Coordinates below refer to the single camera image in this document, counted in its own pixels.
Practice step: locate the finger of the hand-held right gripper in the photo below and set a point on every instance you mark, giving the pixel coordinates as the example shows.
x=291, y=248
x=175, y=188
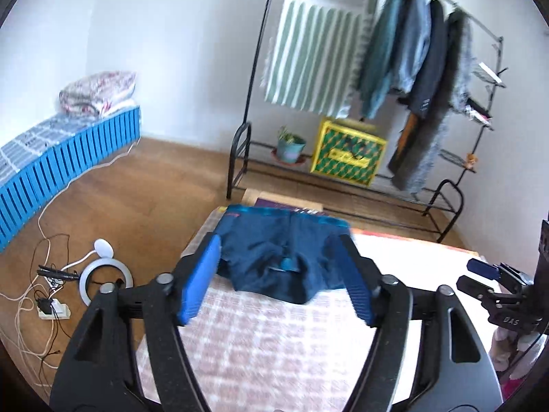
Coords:
x=472, y=286
x=482, y=269

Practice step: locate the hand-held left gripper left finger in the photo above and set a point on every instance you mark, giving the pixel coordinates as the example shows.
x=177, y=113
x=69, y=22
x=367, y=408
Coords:
x=199, y=274

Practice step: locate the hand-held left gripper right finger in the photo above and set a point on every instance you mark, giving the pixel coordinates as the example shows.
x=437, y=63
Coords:
x=354, y=277

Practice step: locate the blue plaid fleece garment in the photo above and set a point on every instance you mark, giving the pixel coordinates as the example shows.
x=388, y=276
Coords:
x=266, y=257

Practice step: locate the person's right forearm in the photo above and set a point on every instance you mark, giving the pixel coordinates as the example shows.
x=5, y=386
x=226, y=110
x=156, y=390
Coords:
x=531, y=356

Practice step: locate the black metal clothes rack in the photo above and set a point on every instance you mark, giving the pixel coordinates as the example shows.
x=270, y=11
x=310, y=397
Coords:
x=231, y=171

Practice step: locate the person's right hand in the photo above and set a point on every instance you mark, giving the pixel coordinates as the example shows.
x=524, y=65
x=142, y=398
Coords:
x=506, y=349

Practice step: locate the pink garment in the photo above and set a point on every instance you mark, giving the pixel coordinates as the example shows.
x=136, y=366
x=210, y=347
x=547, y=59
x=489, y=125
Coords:
x=508, y=386

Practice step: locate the pink checked blanket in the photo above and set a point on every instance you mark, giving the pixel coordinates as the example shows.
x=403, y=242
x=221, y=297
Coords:
x=266, y=343

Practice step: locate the purple mat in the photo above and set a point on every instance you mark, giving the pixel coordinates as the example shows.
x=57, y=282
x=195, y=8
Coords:
x=278, y=206

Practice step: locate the small orange toy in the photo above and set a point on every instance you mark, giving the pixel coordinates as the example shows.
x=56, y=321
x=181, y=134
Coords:
x=472, y=161

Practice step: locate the yellow green crate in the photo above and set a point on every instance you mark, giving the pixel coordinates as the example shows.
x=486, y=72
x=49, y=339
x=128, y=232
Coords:
x=347, y=154

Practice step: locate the grey fuzzy garment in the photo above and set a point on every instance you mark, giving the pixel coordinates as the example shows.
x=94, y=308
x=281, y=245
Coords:
x=433, y=150

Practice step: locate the potted plant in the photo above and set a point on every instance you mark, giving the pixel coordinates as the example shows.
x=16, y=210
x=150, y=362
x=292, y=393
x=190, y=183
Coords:
x=291, y=148

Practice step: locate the brown garment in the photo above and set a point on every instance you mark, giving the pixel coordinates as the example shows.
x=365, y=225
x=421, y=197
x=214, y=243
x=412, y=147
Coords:
x=405, y=141

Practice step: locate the white power strip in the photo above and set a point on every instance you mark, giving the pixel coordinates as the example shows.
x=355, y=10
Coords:
x=53, y=310

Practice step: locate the blue folding mattress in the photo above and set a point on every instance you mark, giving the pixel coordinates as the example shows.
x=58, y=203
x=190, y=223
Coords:
x=64, y=167

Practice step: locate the dark coat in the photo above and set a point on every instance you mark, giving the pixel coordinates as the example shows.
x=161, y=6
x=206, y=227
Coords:
x=431, y=60

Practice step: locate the teal garment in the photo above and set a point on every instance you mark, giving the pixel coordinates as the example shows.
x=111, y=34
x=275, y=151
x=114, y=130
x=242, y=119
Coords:
x=379, y=51

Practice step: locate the green white striped cloth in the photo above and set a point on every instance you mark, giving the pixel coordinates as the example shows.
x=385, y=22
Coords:
x=309, y=51

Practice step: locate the blue denim garment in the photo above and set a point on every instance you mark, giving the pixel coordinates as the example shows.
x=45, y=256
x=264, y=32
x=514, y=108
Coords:
x=414, y=43

